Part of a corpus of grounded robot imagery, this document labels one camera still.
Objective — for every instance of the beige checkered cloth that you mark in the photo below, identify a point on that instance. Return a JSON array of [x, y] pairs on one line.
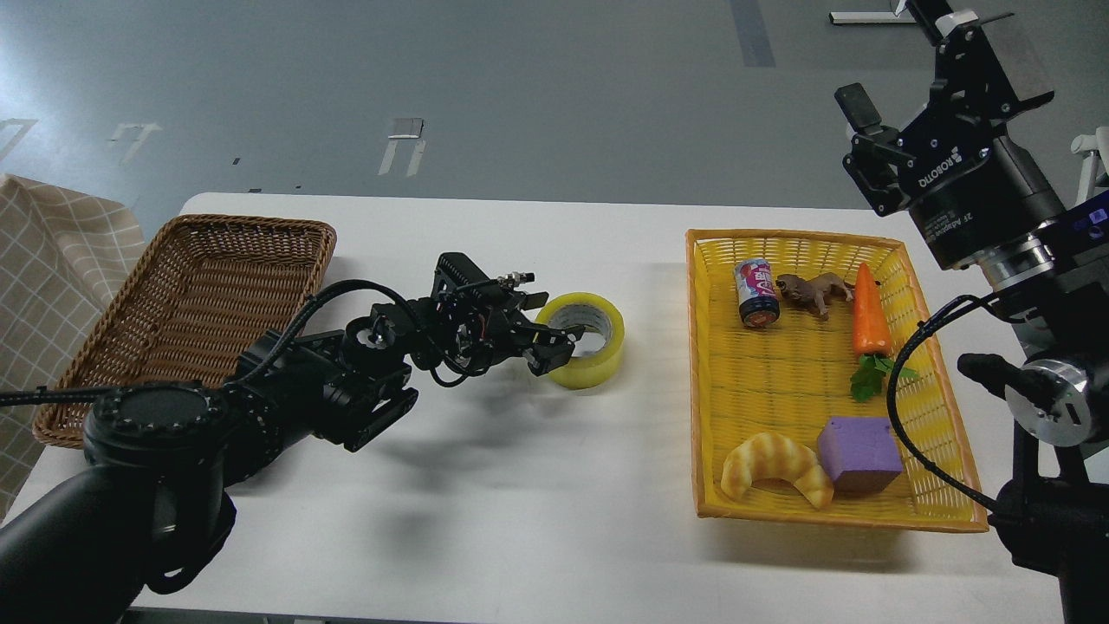
[[64, 255]]

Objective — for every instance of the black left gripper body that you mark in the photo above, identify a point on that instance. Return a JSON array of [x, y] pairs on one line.
[[486, 333]]

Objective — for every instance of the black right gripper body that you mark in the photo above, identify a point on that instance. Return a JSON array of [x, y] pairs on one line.
[[971, 188]]

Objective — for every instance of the yellow tape roll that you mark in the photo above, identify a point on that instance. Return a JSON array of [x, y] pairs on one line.
[[599, 317]]

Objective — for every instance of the white stand base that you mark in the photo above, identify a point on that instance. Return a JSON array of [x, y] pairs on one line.
[[893, 13]]

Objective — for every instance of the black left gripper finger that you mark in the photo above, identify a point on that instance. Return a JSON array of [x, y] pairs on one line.
[[543, 358], [542, 334]]

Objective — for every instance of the brown toy lion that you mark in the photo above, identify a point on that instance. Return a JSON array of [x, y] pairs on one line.
[[814, 294]]

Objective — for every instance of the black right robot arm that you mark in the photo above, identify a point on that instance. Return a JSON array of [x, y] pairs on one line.
[[1051, 516]]

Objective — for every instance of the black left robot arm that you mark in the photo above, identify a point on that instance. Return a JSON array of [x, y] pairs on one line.
[[151, 509]]

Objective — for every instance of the orange toy carrot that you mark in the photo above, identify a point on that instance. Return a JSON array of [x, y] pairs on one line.
[[871, 339]]

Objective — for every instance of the yellow plastic basket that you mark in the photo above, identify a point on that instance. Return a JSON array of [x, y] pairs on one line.
[[792, 377]]

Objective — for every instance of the toy croissant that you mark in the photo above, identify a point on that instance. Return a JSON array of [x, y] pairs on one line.
[[771, 455]]

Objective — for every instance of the small soda can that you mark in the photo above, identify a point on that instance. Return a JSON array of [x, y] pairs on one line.
[[757, 303]]

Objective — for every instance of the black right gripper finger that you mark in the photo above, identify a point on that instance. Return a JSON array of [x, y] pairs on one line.
[[986, 74], [885, 162]]

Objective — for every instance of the purple foam block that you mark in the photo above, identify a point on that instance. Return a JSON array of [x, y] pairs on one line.
[[859, 454]]

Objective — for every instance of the white chair frame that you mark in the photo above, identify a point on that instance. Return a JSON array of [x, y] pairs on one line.
[[1092, 148]]

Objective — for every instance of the brown wicker basket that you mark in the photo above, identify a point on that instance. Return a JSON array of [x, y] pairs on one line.
[[206, 288]]

